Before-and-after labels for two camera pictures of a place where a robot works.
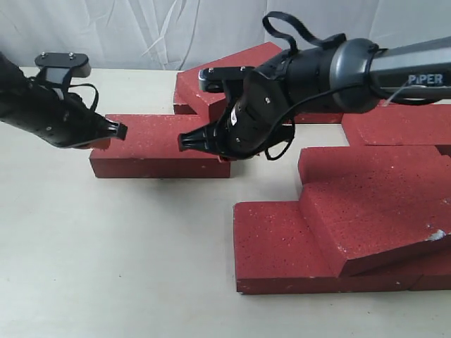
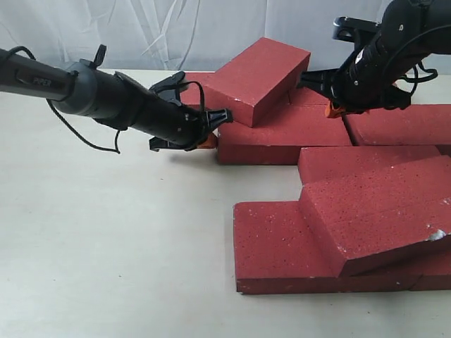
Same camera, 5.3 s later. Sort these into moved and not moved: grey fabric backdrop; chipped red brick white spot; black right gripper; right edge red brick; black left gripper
Moved: black right gripper; black left gripper
Not moved: right edge red brick; chipped red brick white spot; grey fabric backdrop
